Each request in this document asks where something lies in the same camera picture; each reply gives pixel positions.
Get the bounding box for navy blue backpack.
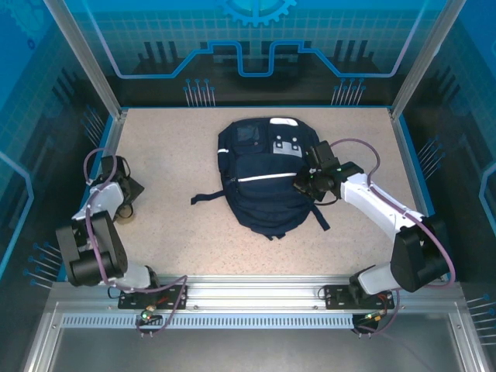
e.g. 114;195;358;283
189;117;331;241

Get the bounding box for grey metal panel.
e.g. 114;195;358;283
46;329;466;372

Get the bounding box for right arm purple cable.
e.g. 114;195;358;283
329;138;455;338

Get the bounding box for aluminium side rail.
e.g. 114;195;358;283
64;110;129;282
388;108;458;282

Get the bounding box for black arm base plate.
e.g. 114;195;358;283
323;284;396;311
118;284;191;311

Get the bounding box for cable connector with green light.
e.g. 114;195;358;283
137;305;164;326
360;309;388;325

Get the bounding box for aluminium front rail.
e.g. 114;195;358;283
50;274;466;315

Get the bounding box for aluminium frame post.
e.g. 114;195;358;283
389;0;464;121
42;0;129;119

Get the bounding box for slotted grey cable duct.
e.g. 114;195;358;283
60;314;375;330

